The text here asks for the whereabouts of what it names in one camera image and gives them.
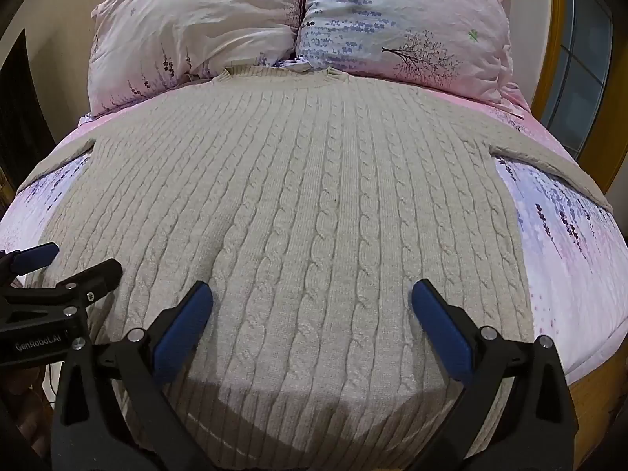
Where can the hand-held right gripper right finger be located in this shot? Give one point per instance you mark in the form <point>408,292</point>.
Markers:
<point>441,324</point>

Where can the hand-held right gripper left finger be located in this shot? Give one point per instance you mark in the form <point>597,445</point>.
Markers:
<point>184,333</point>

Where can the pale floral tree-print pillow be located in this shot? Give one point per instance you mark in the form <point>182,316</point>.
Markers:
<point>407,14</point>

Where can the wooden bed side rail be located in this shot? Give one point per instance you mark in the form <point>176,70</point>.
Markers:
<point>596,402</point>

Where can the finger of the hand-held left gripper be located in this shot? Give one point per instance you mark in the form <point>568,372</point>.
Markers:
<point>100,277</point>
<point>39,255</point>

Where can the dark wooden panel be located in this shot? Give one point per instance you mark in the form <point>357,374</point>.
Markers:
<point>22,108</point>

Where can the wooden headboard frame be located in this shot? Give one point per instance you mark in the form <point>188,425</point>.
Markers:
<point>557,34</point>

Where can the pink floral pillow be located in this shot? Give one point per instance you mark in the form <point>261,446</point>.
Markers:
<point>196,29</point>

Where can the pink floral bed sheet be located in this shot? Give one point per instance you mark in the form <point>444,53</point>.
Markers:
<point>564,265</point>

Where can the grey-blue headboard panel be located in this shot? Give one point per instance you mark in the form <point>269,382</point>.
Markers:
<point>584,59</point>

